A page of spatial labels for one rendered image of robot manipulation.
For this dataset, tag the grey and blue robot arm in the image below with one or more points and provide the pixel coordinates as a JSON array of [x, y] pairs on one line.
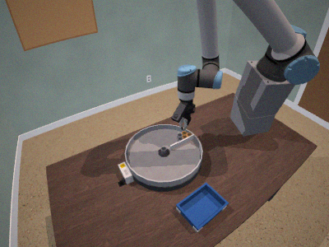
[[288, 56]]

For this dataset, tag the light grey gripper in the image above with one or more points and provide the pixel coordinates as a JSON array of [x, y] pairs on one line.
[[187, 117]]

